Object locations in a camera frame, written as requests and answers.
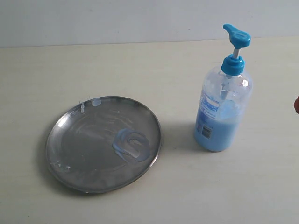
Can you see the blue pump soap bottle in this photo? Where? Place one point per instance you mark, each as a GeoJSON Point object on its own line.
{"type": "Point", "coordinates": [225, 93]}

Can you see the blue soap blob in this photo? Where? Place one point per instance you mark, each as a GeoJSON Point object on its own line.
{"type": "Point", "coordinates": [131, 145]}

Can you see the round steel plate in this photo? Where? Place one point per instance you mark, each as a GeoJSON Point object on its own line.
{"type": "Point", "coordinates": [79, 150]}

